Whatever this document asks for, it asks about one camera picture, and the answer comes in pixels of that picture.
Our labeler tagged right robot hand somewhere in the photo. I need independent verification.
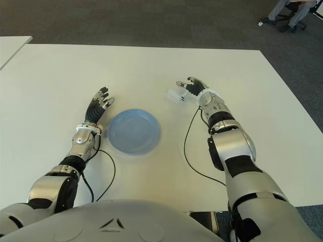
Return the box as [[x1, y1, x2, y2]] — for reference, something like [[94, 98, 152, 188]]
[[176, 76, 210, 98]]

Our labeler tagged thin black cable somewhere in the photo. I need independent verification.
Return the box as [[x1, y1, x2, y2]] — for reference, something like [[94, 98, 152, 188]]
[[183, 106, 227, 187], [94, 148, 117, 202]]

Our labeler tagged white side table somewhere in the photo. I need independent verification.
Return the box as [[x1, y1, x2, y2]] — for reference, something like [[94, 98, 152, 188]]
[[0, 36, 33, 70]]

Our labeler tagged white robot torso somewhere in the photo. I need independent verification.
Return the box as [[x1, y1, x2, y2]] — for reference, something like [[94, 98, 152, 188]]
[[0, 199, 228, 242]]

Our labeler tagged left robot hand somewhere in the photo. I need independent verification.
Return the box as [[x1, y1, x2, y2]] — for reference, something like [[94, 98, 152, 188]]
[[84, 87, 116, 124]]

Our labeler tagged black office chair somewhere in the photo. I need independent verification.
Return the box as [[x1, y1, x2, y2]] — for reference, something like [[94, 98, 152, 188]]
[[274, 0, 323, 32]]

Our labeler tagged seated person in grey trousers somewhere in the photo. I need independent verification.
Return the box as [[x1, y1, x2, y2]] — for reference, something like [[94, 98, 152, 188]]
[[262, 0, 316, 32]]

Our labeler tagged white charger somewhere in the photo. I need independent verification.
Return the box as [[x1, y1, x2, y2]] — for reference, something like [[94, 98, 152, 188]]
[[167, 88, 189, 102]]

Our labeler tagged blue plate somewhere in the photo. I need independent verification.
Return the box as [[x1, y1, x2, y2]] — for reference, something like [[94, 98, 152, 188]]
[[107, 108, 161, 155]]

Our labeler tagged thick black cable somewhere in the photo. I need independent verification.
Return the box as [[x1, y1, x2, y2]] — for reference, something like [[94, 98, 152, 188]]
[[80, 172, 95, 203]]

